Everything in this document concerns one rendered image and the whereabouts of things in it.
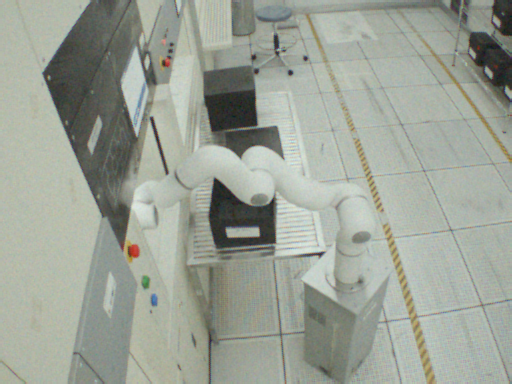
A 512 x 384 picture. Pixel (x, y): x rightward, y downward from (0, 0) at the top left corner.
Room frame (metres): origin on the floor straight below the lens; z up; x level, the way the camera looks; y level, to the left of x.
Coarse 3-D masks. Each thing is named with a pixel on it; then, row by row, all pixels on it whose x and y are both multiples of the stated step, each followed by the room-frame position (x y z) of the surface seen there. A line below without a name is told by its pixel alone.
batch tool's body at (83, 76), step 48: (96, 0) 1.21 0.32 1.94; (96, 48) 1.10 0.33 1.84; (144, 48) 1.59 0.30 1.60; (96, 96) 0.99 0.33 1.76; (96, 144) 0.89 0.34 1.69; (144, 144) 1.54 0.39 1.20; (96, 192) 0.79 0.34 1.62; (144, 240) 0.95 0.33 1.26; (144, 288) 0.82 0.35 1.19; (192, 288) 1.27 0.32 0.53; (192, 336) 1.04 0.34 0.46
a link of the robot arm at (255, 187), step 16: (192, 160) 1.07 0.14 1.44; (208, 160) 1.05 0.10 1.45; (224, 160) 1.05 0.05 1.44; (192, 176) 1.05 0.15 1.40; (208, 176) 1.05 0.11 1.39; (224, 176) 1.03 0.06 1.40; (240, 176) 1.01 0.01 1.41; (256, 176) 1.00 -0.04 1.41; (272, 176) 1.04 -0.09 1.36; (240, 192) 0.99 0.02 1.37; (256, 192) 0.97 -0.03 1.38; (272, 192) 0.98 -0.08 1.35
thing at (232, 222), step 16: (224, 192) 1.58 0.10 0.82; (224, 208) 1.53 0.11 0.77; (240, 208) 1.51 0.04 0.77; (256, 208) 1.50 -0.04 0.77; (272, 208) 1.48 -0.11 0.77; (224, 224) 1.31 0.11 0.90; (240, 224) 1.30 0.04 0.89; (256, 224) 1.29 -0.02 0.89; (272, 224) 1.28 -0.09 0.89; (224, 240) 1.31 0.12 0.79; (240, 240) 1.30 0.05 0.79; (256, 240) 1.29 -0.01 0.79; (272, 240) 1.28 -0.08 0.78
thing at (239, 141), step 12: (228, 132) 1.99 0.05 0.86; (240, 132) 1.98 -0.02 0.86; (252, 132) 1.96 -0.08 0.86; (264, 132) 1.95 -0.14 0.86; (276, 132) 1.93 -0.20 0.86; (228, 144) 1.89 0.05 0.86; (240, 144) 1.87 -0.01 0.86; (252, 144) 1.82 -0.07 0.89; (264, 144) 1.85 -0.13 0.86; (276, 144) 1.83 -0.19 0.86; (240, 156) 1.78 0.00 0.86
